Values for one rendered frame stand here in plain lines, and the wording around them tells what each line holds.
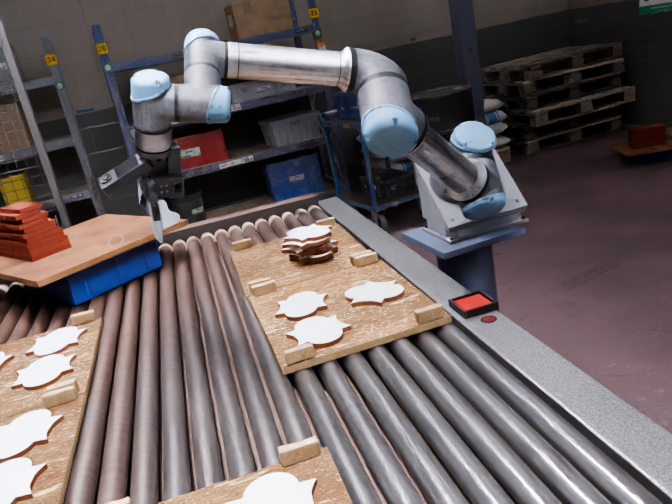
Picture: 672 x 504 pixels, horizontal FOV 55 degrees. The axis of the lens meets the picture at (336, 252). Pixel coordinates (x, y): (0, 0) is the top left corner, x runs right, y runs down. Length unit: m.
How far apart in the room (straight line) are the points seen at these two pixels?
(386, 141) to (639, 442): 0.76
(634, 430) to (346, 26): 6.00
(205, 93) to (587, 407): 0.89
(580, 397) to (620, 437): 0.11
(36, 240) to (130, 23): 4.37
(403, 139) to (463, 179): 0.28
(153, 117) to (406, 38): 5.76
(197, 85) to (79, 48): 4.94
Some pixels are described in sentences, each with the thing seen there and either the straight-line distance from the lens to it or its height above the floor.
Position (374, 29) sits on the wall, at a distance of 6.83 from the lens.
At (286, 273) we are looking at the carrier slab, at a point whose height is 0.94.
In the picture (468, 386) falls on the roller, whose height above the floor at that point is 0.92.
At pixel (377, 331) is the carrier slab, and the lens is 1.27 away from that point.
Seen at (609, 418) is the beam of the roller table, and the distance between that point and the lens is 1.02.
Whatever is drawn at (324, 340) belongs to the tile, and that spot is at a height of 0.95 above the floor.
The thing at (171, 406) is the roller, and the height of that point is 0.92.
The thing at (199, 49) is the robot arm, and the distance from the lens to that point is 1.41.
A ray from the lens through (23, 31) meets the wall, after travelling 6.28.
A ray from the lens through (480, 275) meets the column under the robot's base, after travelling 1.95.
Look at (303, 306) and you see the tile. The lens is 1.43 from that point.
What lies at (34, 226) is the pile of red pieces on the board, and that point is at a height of 1.14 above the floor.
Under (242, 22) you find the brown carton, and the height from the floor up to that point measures 1.73.
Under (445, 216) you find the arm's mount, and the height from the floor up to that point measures 0.95.
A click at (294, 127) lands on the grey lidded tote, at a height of 0.78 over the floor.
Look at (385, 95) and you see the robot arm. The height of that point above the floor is 1.36.
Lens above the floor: 1.50
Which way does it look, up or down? 19 degrees down
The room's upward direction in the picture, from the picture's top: 11 degrees counter-clockwise
